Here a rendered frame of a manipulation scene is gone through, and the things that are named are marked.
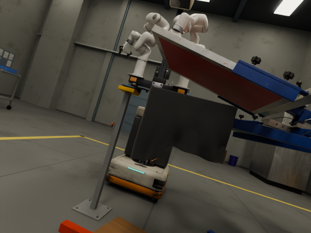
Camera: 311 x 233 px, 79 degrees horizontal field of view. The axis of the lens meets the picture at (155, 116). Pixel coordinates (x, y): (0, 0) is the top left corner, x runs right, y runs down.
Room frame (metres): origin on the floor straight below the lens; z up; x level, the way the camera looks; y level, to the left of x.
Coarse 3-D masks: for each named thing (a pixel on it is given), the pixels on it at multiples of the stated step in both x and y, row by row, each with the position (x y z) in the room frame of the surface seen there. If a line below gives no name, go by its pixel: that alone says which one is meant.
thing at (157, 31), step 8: (152, 32) 1.03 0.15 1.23; (160, 32) 1.00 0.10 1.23; (168, 32) 0.99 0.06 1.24; (168, 40) 1.01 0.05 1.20; (176, 40) 0.98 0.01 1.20; (184, 40) 0.97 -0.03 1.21; (160, 48) 1.20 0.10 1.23; (184, 48) 0.99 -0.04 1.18; (192, 48) 0.95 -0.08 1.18; (200, 48) 0.95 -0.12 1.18; (200, 56) 0.97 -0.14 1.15; (208, 56) 0.93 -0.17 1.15; (216, 56) 0.93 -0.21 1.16; (216, 64) 0.95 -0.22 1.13; (224, 64) 0.92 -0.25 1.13; (232, 64) 0.91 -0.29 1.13; (176, 72) 1.53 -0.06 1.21; (192, 80) 1.49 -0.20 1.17; (248, 80) 0.92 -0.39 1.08; (264, 88) 0.90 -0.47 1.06; (280, 96) 0.88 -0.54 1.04; (272, 104) 1.03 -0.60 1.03; (280, 104) 0.97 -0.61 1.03; (256, 112) 1.33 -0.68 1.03
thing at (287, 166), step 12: (276, 120) 6.04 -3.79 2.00; (288, 120) 5.59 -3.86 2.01; (264, 144) 6.44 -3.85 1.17; (252, 156) 7.19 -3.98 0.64; (264, 156) 6.21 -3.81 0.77; (276, 156) 5.60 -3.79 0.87; (288, 156) 5.55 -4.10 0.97; (300, 156) 5.50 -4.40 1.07; (252, 168) 6.90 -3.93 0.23; (264, 168) 5.99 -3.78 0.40; (276, 168) 5.59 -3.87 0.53; (288, 168) 5.54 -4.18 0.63; (300, 168) 5.49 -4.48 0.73; (264, 180) 5.87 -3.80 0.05; (276, 180) 5.58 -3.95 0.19; (288, 180) 5.53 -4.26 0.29; (300, 180) 5.48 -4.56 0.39; (300, 192) 5.50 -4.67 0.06
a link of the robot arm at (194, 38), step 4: (192, 28) 1.61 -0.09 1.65; (196, 28) 1.60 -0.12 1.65; (200, 28) 1.58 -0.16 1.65; (192, 32) 1.65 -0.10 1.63; (196, 32) 1.64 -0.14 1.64; (200, 32) 1.62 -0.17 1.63; (192, 36) 1.66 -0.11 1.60; (196, 36) 1.65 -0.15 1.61; (192, 40) 1.66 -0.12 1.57; (196, 40) 1.66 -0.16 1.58
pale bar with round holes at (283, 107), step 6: (306, 90) 0.87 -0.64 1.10; (300, 96) 0.89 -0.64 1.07; (306, 96) 0.83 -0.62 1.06; (294, 102) 0.95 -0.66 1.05; (300, 102) 0.91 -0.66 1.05; (306, 102) 0.88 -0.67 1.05; (276, 108) 1.16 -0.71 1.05; (282, 108) 1.10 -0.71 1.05; (288, 108) 1.06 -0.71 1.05; (264, 114) 1.40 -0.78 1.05; (270, 114) 1.32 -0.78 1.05
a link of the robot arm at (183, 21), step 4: (184, 12) 1.24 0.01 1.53; (180, 16) 1.25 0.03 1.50; (184, 16) 1.24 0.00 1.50; (188, 16) 1.24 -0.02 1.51; (180, 20) 1.24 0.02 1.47; (184, 20) 1.24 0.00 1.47; (188, 20) 1.26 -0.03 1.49; (176, 24) 1.25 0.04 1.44; (180, 24) 1.24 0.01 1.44; (184, 24) 1.25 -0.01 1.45; (188, 24) 1.29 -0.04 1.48; (184, 28) 1.27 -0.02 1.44; (188, 28) 1.32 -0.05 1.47
